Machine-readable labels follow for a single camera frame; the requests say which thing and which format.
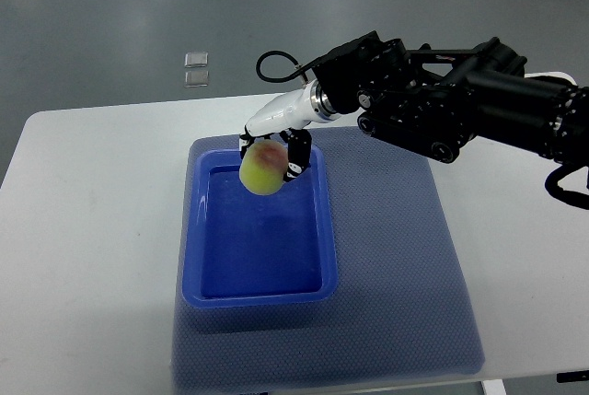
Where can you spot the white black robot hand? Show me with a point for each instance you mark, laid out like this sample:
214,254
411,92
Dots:
288,115

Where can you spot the green red peach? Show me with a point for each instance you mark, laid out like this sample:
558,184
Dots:
263,167

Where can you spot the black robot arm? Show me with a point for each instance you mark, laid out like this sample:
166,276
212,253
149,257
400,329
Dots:
434,102

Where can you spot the lower floor socket plate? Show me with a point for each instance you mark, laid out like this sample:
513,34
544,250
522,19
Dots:
196,78

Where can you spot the floor socket plate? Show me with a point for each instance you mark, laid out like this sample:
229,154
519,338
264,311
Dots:
196,78
196,59

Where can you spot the upper floor socket plate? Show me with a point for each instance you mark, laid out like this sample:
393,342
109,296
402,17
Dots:
196,59

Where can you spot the blue plastic tray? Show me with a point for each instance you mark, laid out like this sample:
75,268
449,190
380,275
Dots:
243,250

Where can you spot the grey blue textured mat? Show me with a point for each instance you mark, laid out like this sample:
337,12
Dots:
401,309

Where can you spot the white table leg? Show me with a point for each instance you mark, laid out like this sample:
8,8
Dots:
493,387

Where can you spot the black object at table edge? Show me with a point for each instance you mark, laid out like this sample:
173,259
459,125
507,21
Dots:
574,376

